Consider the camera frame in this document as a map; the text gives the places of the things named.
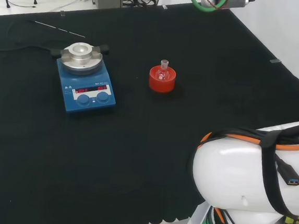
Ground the black usb cable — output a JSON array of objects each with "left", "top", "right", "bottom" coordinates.
[{"left": 271, "top": 151, "right": 299, "bottom": 187}]

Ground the blue base heater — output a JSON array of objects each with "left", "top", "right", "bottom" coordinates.
[{"left": 46, "top": 40, "right": 121, "bottom": 119}]

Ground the thin glass rod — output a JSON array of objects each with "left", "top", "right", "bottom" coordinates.
[{"left": 28, "top": 20, "right": 87, "bottom": 38}]

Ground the green cable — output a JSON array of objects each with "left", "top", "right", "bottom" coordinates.
[{"left": 185, "top": 0, "right": 228, "bottom": 14}]

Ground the black bench cloth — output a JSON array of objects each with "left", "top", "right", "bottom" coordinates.
[{"left": 0, "top": 0, "right": 299, "bottom": 224}]

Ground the clear round-bottom flask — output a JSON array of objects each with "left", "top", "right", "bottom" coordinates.
[{"left": 156, "top": 59, "right": 170, "bottom": 80}]

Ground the orange flask ring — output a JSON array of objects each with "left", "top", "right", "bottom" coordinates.
[{"left": 148, "top": 64, "right": 177, "bottom": 94}]

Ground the orange cable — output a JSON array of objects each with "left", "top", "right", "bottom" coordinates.
[{"left": 198, "top": 131, "right": 299, "bottom": 159}]

